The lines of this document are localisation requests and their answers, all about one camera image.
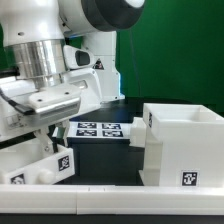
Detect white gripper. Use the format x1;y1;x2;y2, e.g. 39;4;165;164
0;68;102;154

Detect white drawer with knob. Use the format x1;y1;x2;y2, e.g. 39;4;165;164
0;139;75;185

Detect white drawer without knob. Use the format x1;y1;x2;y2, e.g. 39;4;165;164
130;117;146;148

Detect white drawer housing box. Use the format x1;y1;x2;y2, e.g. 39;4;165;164
140;103;224;188

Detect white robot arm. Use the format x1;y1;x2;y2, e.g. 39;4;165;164
0;0;145;142

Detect white paper with markers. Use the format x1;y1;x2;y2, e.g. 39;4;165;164
67;122;131;139

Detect black cable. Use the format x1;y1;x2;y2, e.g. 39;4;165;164
0;88;36;116

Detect white front fence rail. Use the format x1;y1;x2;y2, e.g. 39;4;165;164
0;185;224;215

